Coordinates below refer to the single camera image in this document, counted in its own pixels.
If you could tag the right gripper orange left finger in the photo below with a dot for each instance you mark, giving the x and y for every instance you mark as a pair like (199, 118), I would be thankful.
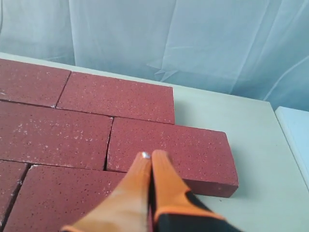
(126, 208)

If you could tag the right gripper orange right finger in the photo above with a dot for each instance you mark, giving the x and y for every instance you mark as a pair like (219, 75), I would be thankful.
(177, 209)

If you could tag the red brick pushed sideways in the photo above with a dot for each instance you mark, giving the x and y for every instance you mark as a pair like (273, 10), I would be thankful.
(51, 197)

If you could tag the red brick third row right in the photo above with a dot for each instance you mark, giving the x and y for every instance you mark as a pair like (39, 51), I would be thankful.
(11, 174)

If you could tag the white panel beside table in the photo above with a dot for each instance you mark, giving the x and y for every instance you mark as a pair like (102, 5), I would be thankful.
(294, 124)

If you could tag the white wrinkled backdrop curtain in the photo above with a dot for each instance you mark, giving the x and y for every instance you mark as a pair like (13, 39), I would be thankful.
(251, 48)

